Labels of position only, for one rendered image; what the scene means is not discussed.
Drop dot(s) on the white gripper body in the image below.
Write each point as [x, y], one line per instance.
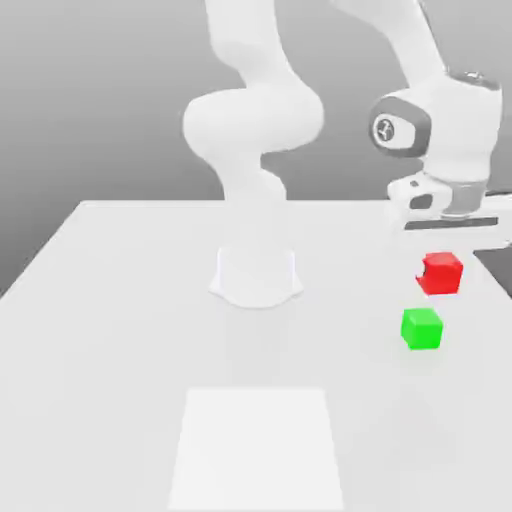
[452, 236]

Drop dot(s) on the small red cube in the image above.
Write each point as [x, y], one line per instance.
[442, 276]

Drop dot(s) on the small green cube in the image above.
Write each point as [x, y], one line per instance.
[422, 330]

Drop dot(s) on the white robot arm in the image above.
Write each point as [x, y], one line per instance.
[256, 116]

